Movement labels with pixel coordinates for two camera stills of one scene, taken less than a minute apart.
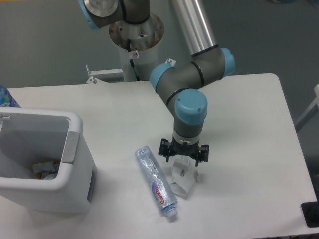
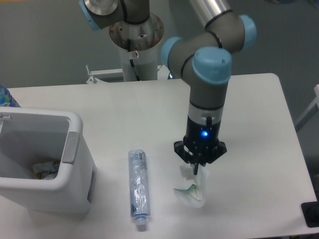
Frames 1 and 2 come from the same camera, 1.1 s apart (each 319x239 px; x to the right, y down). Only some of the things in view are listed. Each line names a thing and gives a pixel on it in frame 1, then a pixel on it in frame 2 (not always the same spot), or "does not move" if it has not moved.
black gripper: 166,148 → 204,142
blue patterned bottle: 6,100 does not move
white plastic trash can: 29,136 does not move
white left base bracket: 93,79 does not move
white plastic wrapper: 184,175 → 193,194
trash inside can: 46,171 does not move
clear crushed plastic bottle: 162,190 → 139,186
